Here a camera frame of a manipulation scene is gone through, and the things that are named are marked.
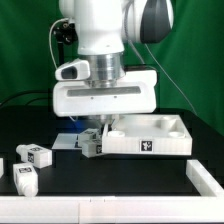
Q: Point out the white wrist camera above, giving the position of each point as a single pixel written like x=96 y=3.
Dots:
x=76 y=70

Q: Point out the white square tabletop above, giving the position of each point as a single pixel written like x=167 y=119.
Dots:
x=147 y=135

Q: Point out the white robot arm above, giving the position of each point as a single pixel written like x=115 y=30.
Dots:
x=96 y=83

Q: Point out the white tag sheet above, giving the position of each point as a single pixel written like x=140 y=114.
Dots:
x=66 y=141

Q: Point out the white obstacle fence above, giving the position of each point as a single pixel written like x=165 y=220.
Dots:
x=206 y=207

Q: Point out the black camera on stand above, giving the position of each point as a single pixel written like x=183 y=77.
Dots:
x=65 y=34

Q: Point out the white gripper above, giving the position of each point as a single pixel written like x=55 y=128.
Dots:
x=133 y=93

